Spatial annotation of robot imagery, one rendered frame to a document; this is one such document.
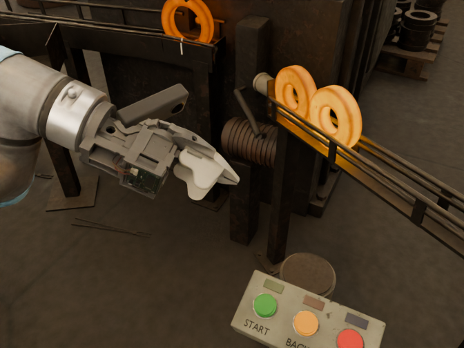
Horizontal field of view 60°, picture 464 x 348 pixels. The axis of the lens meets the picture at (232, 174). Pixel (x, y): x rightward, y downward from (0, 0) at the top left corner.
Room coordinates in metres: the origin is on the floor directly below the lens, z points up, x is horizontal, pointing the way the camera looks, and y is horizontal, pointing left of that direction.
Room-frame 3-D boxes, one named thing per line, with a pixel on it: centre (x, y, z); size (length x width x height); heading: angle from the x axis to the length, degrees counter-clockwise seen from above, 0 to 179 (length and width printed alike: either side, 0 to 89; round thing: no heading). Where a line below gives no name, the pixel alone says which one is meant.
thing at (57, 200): (1.30, 0.73, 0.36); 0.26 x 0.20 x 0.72; 98
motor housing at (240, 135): (1.05, -0.08, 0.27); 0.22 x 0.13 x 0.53; 63
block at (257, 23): (1.22, -0.07, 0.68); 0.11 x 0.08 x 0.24; 153
